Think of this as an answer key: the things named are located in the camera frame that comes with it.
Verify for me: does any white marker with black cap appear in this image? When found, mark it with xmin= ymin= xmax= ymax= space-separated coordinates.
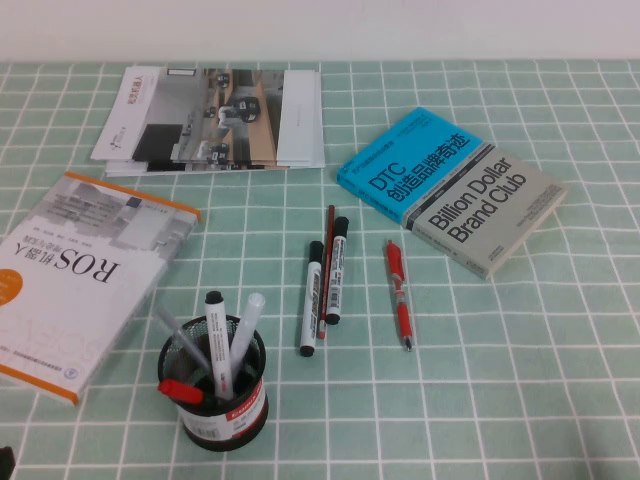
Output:
xmin=325 ymin=216 xmax=350 ymax=325
xmin=299 ymin=240 xmax=325 ymax=358
xmin=204 ymin=290 xmax=235 ymax=401

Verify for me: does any red gel pen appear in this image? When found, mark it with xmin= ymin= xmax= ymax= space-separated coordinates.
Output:
xmin=385 ymin=239 xmax=414 ymax=353

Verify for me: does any frosted white capped pen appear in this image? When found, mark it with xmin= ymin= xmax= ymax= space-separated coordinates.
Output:
xmin=228 ymin=292 xmax=267 ymax=377

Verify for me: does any grey translucent pen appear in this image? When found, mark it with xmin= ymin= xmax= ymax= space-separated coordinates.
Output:
xmin=155 ymin=305 xmax=214 ymax=377

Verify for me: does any black mesh pen holder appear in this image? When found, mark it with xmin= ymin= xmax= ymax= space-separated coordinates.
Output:
xmin=158 ymin=315 xmax=270 ymax=453

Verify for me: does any red black pencil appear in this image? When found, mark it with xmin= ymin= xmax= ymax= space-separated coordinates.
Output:
xmin=316 ymin=204 xmax=336 ymax=340

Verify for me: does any white brochure under photo brochure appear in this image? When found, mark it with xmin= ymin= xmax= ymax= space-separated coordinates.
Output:
xmin=104 ymin=68 xmax=327 ymax=178

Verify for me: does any blue grey Billion Dollar book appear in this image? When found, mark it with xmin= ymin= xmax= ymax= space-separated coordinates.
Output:
xmin=335 ymin=106 xmax=569 ymax=280

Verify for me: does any red marker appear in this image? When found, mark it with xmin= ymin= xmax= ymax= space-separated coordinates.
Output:
xmin=157 ymin=378 xmax=206 ymax=404

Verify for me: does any white orange ROS book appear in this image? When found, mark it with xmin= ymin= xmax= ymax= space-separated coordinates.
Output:
xmin=0 ymin=171 xmax=202 ymax=407

